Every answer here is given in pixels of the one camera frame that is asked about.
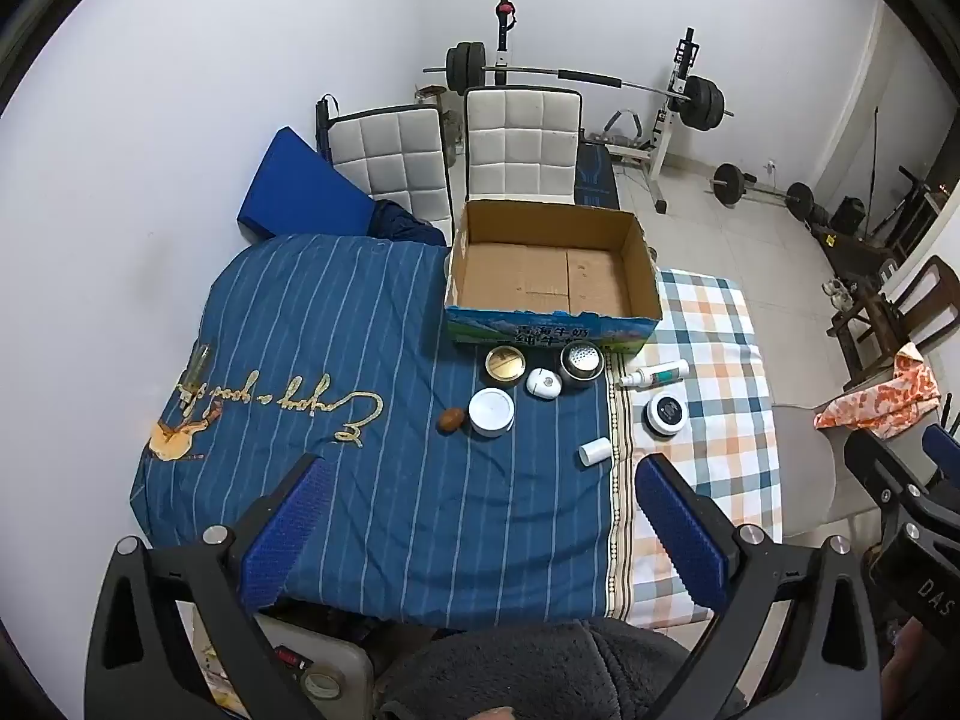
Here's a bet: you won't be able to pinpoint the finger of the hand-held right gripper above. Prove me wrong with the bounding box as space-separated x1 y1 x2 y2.
843 429 938 515
922 422 960 482

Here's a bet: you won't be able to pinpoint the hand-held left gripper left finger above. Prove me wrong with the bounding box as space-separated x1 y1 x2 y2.
84 452 336 720

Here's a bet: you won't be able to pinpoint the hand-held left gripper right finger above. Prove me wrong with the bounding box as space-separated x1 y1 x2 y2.
634 454 883 720

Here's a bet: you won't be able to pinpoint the white spray bottle green label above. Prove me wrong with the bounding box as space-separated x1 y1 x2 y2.
617 360 689 390

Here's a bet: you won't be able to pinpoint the cardboard box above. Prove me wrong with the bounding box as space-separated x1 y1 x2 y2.
444 199 664 353

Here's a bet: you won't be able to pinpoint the orange patterned cloth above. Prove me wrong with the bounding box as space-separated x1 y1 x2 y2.
814 343 941 440

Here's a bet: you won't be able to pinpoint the white jar with black lid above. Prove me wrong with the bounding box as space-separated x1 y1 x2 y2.
645 392 686 440

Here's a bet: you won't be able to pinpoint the white plastic box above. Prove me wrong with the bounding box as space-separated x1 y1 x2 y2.
195 600 376 720

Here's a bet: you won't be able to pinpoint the blue striped blanket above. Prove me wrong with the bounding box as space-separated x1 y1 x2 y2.
129 234 638 631

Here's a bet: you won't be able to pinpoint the brown wooden chair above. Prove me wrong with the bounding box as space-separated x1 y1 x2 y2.
829 255 960 391

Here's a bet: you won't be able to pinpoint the plaid checked blanket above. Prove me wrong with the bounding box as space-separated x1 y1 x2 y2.
607 268 785 627

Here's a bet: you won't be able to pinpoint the steel tin with perforated lid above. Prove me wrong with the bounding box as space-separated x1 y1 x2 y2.
560 340 605 389

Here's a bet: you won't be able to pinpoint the person's grey fleece clothing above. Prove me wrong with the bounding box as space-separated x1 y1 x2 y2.
375 619 691 720

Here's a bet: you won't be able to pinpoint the white round jar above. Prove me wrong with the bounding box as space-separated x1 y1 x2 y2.
469 388 515 438

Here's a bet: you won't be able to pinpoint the round gold tin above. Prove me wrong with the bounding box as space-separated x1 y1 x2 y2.
484 346 527 388

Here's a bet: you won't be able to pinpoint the black exercise machine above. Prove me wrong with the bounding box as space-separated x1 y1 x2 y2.
870 165 947 248

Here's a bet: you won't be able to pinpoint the black weight plates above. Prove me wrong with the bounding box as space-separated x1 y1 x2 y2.
831 196 867 235

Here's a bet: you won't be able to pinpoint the short barbell with black plates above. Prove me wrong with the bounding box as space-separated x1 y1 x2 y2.
711 163 816 220

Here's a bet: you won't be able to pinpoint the dark blue cloth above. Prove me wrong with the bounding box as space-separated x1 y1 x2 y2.
369 199 449 247

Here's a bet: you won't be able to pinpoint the blue foam cushion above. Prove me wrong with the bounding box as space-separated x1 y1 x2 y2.
236 126 376 242

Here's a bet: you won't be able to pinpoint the white quilted chair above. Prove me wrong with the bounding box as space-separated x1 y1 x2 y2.
319 95 455 241
461 88 584 205

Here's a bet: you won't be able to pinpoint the white weight bench rack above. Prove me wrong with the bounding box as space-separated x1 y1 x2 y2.
487 0 702 215

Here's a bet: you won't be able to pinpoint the small brown wooden stool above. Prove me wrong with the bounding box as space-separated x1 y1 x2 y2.
416 85 462 158

